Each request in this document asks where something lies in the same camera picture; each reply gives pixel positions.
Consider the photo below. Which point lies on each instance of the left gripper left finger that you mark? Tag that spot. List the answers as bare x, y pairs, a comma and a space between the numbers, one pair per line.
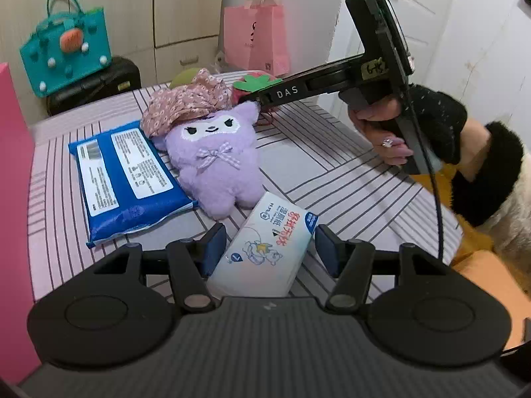
191, 262

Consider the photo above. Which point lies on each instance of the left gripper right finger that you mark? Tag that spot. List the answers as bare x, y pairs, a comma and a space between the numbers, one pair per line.
350, 264

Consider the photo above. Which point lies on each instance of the white tissue pack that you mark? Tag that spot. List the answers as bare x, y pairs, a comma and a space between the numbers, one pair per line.
265, 255

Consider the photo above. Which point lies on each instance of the purple Kuromi plush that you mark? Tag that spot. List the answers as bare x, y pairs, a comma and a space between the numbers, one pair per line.
217, 159

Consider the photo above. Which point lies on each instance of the red strawberry plush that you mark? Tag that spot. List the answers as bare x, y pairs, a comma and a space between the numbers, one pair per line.
250, 83

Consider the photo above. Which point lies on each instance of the pink floral fabric cap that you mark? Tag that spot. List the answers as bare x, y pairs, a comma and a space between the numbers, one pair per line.
168, 107

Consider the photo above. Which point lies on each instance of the green plush fruit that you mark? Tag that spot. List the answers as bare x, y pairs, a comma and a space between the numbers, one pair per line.
185, 77

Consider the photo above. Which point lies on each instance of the right hand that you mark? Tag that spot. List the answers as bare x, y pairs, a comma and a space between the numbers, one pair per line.
390, 147

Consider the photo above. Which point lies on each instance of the white door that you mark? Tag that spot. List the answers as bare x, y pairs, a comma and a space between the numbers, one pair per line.
423, 23

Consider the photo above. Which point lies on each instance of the blue wet wipes pack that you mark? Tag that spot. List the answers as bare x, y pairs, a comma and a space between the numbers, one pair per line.
125, 185

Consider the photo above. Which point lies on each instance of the pink paper shopping bag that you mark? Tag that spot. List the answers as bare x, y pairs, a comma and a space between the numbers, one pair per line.
254, 37

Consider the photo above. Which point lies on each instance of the black suitcase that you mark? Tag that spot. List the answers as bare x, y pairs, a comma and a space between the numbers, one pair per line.
120, 77

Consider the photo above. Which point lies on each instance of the pink cardboard box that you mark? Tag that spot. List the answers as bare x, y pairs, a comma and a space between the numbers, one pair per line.
18, 357

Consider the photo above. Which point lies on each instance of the teal felt handbag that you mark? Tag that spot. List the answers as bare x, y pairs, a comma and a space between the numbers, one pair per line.
64, 48

